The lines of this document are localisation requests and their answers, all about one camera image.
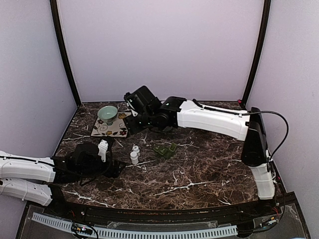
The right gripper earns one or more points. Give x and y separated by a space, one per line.
132 127

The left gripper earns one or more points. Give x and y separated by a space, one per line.
115 172

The green weekly pill organizer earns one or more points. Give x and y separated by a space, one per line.
165 152

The white pill bottle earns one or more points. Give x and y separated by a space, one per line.
134 158
136 150

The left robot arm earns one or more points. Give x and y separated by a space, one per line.
38 179

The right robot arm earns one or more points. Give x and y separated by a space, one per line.
247 126

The floral square plate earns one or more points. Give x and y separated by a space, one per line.
116 128

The teal bowl on plate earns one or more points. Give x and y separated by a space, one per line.
107 114

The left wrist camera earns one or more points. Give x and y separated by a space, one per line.
103 147

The white slotted cable duct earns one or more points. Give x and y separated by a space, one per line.
116 230

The left black frame post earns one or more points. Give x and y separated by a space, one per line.
63 52

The black frame post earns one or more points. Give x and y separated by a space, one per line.
63 52
258 52

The black front rail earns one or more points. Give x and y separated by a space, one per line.
225 214

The right black frame post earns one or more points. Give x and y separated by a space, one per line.
258 52

